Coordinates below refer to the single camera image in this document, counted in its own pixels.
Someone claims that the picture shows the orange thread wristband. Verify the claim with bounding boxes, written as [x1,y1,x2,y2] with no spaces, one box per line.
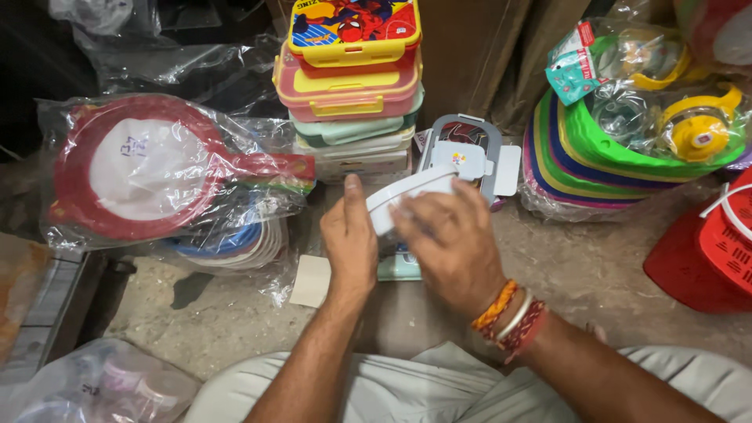
[471,279,520,331]

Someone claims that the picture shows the plastic bag of round containers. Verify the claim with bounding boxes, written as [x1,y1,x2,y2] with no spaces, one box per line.
[0,338,203,423]

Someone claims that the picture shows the bagged red white item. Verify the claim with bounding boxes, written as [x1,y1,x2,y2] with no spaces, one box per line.
[672,0,752,77]

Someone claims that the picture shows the bagged stack of colourful baskets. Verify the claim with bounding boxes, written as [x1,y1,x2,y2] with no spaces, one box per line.
[519,88,748,223]

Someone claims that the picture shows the person's left hand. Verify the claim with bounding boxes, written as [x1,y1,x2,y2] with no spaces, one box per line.
[320,174,380,297]

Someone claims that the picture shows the yellow cartoon print lunch box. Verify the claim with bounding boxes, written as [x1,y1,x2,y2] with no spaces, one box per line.
[287,0,423,68]

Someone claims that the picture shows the crumpled clear plastic bags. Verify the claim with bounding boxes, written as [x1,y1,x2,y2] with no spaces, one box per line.
[48,0,289,118]

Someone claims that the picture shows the red plastic basket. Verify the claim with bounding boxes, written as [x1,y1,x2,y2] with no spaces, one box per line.
[643,167,752,315]

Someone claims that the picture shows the bagged bottle with teal label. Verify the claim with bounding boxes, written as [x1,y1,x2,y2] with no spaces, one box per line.
[544,18,709,107]

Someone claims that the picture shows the red thread wristband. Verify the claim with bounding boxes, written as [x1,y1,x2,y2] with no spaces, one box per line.
[479,298,550,365]

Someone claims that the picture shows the bagged stack of colourful strainers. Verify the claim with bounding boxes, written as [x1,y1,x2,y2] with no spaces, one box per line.
[154,197,302,306]

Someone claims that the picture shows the grey white lunch box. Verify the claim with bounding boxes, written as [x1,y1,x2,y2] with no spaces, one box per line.
[416,113,522,208]

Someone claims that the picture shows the person's right hand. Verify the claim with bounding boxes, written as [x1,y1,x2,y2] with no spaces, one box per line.
[389,178,510,318]

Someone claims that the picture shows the bagged yellow lid water bottle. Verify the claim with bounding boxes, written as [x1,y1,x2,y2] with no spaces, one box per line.
[590,82,750,164]

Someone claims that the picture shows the pink yellow lunch box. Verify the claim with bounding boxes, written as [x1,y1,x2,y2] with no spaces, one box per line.
[272,42,424,123]

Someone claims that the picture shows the red strainer in plastic bag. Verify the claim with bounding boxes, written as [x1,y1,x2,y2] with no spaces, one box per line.
[36,93,317,252]

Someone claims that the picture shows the grey metal rack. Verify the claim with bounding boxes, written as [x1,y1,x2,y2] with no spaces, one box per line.
[0,232,109,385]

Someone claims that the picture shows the silver metal bangle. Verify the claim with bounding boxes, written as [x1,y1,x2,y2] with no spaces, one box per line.
[495,289,534,343]

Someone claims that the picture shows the mint green lunch box lid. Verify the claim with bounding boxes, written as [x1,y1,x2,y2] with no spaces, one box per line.
[377,240,423,282]

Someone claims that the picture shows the white cardboard box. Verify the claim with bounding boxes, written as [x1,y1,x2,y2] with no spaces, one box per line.
[314,148,413,184]

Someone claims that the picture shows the cream white lunch box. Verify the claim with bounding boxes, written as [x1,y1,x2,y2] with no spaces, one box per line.
[295,125,417,158]

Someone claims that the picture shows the small beige card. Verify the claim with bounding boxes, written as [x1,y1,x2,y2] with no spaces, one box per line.
[289,254,332,309]

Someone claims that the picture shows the white plastic lunch box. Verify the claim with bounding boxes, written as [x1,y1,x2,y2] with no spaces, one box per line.
[365,163,460,238]

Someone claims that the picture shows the person's grey trousers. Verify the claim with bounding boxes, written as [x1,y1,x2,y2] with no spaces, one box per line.
[183,342,752,423]

